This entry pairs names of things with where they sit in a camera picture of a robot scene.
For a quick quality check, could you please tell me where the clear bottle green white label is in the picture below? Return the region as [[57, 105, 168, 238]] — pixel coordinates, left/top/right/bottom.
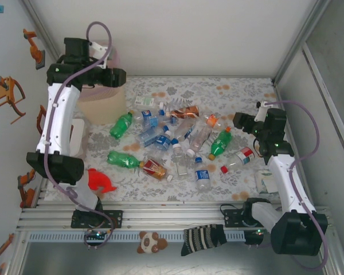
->
[[134, 96, 166, 110]]

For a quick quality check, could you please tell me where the bottle red white blue label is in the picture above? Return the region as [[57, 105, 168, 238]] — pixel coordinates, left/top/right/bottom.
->
[[220, 146, 256, 174]]

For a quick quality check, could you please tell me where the clear pinkish bottle white cap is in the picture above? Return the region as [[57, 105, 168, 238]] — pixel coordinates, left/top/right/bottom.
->
[[186, 121, 213, 157]]

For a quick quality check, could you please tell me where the clear Pepsi bottle blue cap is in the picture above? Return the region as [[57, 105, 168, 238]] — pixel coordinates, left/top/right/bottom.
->
[[133, 108, 166, 120]]

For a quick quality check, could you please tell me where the copper brown label bottle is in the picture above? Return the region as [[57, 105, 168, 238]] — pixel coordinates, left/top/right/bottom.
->
[[165, 105, 200, 120]]

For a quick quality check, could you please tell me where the clear bottle light blue label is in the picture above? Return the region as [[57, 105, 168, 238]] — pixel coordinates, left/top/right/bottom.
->
[[140, 116, 176, 129]]

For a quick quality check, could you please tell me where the clear bottle pale blue label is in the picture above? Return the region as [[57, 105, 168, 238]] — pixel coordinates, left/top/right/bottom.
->
[[134, 125, 170, 148]]

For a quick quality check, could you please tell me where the clear bottle blue white label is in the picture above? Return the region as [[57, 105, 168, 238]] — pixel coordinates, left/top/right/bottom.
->
[[194, 156, 212, 192]]

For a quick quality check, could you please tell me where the clear square bottle white cap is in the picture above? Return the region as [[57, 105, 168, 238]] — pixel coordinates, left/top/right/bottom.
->
[[171, 142, 189, 180]]

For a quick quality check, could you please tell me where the small bottle dark blue label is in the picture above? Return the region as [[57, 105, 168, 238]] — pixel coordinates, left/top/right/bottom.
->
[[154, 130, 173, 152]]

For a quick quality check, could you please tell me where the crushed green bottle yellow cap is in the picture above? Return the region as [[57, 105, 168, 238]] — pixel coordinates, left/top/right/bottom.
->
[[107, 151, 146, 169]]

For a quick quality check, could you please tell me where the red yellow label tea bottle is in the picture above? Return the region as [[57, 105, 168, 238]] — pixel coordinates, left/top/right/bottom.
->
[[142, 159, 174, 182]]

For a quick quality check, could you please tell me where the pink plastic bin liner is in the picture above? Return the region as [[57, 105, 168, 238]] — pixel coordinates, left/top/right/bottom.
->
[[77, 40, 122, 100]]

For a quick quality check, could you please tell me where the crumpled paper wrapper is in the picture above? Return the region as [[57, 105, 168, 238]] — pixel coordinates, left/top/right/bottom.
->
[[255, 168, 284, 198]]

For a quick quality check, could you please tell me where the red plush monster toy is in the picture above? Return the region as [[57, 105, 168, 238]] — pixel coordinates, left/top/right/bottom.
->
[[87, 168, 118, 194]]

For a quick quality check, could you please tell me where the floral table mat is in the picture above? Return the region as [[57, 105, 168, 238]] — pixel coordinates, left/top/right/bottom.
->
[[44, 76, 309, 203]]

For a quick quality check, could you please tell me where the black white striped sock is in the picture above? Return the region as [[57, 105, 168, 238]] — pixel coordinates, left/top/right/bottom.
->
[[180, 224, 228, 257]]

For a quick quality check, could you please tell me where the brown white panda plush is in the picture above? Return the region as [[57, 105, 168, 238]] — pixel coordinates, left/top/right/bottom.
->
[[136, 230, 169, 255]]

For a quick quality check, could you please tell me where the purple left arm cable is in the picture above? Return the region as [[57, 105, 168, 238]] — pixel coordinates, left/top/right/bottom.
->
[[44, 21, 115, 250]]

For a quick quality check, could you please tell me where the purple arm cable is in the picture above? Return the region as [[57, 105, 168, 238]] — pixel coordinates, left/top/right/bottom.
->
[[44, 21, 115, 250], [256, 100, 329, 272]]

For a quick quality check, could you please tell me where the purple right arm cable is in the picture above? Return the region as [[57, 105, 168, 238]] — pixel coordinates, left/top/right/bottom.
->
[[256, 100, 329, 272]]

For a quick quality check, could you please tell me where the aluminium frame post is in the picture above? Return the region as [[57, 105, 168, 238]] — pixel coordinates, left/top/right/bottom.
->
[[272, 0, 333, 87], [19, 0, 62, 62]]

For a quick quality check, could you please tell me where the orange clamp wall model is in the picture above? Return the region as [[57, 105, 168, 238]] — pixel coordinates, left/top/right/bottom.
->
[[36, 104, 48, 135]]

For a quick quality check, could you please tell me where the orange gripper wall model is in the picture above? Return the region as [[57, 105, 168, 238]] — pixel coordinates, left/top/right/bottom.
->
[[0, 76, 26, 124]]

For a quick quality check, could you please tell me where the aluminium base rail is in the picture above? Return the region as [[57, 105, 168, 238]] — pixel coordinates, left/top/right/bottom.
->
[[15, 200, 338, 230]]

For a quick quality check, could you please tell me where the white slotted cable duct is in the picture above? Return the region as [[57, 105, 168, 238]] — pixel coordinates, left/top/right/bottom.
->
[[27, 231, 247, 243]]

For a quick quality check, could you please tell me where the orange curved wall model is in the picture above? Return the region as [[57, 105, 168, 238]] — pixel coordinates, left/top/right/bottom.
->
[[0, 233, 15, 272]]

